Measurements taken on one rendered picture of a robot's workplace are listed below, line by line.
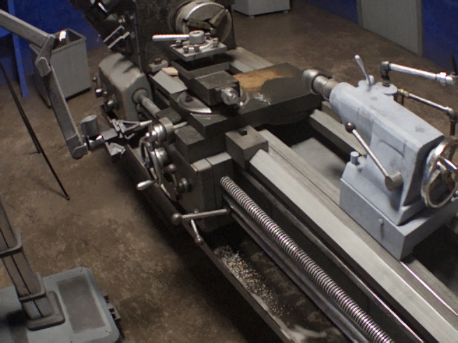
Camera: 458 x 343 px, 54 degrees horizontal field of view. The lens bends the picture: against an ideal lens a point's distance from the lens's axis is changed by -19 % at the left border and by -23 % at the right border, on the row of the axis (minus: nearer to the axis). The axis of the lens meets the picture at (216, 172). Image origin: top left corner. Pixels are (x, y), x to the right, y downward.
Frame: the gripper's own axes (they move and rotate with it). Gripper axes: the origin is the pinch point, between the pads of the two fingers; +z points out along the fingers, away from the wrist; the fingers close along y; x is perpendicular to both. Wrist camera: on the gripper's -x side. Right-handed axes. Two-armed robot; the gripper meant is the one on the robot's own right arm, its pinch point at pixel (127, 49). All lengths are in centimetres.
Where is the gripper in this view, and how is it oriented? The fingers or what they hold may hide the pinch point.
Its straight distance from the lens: 149.2
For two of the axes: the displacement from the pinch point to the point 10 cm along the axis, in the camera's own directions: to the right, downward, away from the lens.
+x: -7.4, 6.7, 0.3
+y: -4.0, -4.8, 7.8
